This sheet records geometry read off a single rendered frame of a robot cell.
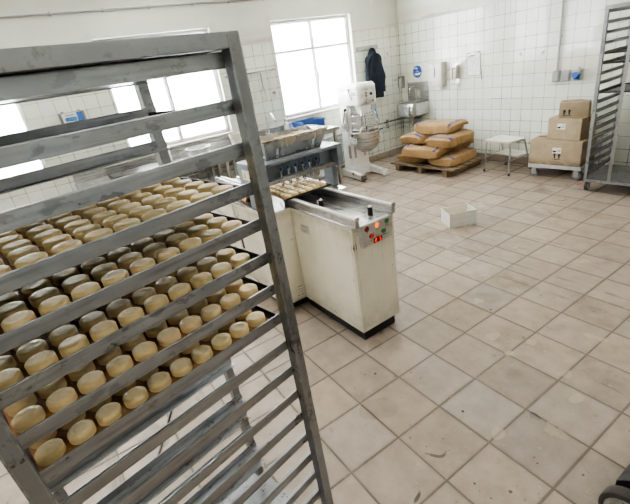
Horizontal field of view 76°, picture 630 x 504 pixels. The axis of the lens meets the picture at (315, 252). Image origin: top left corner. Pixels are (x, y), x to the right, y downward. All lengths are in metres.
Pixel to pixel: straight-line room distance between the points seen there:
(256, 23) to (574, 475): 5.85
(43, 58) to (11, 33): 4.90
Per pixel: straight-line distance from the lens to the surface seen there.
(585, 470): 2.29
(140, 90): 1.30
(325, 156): 3.15
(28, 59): 0.76
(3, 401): 0.87
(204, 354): 1.04
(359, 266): 2.51
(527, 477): 2.20
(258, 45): 6.32
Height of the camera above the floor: 1.74
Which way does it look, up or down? 25 degrees down
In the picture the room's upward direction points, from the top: 9 degrees counter-clockwise
